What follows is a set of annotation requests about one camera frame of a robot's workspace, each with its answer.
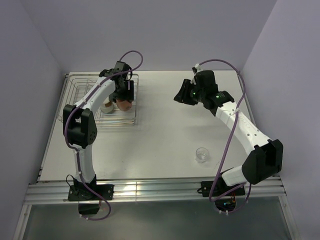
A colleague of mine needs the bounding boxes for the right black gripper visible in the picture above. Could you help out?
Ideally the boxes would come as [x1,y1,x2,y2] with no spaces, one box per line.
[173,78,206,106]

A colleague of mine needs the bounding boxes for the pink patterned ceramic mug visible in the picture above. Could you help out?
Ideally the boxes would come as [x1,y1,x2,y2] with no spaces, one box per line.
[116,99,133,112]

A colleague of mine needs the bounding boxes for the brown metal-lined cup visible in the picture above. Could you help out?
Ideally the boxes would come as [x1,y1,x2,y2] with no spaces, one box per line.
[100,100,115,114]

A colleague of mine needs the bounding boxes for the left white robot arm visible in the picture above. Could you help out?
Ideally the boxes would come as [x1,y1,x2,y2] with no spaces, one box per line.
[63,61,135,200]

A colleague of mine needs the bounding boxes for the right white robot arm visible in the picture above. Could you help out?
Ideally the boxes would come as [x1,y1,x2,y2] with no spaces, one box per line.
[174,70,284,195]

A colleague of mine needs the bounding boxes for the small clear plastic glass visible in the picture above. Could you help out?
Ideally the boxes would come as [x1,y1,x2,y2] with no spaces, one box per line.
[195,147,210,163]

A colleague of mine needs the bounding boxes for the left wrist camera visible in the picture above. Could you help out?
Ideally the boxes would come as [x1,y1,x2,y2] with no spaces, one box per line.
[114,61,132,73]

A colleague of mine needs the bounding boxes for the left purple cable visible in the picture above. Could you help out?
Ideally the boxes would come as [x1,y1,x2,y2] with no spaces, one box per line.
[64,50,144,221]

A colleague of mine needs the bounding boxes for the purple cable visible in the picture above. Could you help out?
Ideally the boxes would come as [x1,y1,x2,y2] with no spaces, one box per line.
[64,50,144,221]
[199,58,252,215]

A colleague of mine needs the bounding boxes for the clear wire dish rack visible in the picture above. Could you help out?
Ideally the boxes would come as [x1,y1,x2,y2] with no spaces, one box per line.
[57,72,140,127]

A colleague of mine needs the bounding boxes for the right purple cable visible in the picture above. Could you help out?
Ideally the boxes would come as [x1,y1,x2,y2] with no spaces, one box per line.
[199,58,252,215]

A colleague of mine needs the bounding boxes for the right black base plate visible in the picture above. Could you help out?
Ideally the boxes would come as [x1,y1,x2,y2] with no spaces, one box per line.
[199,180,246,198]

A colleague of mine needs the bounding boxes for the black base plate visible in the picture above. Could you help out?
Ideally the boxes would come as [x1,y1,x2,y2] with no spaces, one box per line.
[199,180,246,198]
[67,184,114,202]

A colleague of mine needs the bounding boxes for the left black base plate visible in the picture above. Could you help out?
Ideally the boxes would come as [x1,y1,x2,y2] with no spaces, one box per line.
[67,184,114,202]

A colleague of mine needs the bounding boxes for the aluminium rail frame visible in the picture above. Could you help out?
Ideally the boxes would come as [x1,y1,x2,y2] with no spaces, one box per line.
[24,70,287,205]

